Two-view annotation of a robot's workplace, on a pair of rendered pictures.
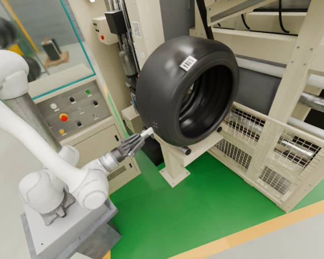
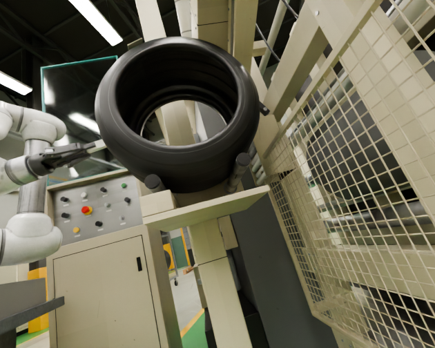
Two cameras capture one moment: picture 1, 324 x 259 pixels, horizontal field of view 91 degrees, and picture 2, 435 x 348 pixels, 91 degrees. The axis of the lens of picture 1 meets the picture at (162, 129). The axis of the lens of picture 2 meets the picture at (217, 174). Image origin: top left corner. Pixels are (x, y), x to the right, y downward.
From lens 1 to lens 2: 1.12 m
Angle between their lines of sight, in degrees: 62
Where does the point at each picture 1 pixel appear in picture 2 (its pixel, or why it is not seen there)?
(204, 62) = (155, 41)
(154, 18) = not seen: hidden behind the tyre
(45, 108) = (75, 196)
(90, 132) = (104, 239)
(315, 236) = not seen: outside the picture
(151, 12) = not seen: hidden behind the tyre
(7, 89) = (29, 128)
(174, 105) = (109, 76)
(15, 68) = (47, 120)
